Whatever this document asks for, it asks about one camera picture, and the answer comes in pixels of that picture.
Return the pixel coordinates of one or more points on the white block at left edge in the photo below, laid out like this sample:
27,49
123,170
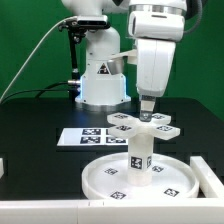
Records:
1,168

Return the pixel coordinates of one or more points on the white L-shaped corner fence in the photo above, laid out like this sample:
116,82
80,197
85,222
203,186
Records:
206,210

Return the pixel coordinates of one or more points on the white cross-shaped table base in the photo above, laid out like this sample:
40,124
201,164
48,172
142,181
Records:
126,126

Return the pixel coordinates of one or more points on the white marker sheet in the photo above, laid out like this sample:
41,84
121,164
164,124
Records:
88,137

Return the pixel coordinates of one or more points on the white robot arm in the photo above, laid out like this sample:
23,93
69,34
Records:
103,83

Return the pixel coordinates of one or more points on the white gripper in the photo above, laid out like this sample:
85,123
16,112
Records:
154,61

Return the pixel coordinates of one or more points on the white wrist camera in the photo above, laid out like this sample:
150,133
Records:
155,25

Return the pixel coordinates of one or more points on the white round table top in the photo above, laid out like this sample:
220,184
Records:
113,177

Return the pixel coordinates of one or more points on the black camera on stand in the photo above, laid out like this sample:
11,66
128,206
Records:
77,26

